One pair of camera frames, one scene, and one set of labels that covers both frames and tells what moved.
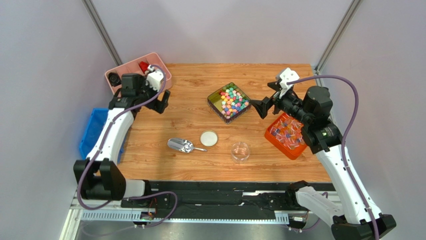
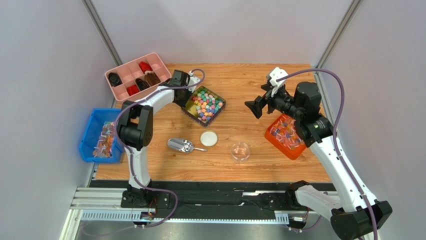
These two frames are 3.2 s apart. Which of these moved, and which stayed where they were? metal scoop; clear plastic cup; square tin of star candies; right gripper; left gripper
Moved: left gripper; square tin of star candies
Stayed: right gripper; metal scoop; clear plastic cup
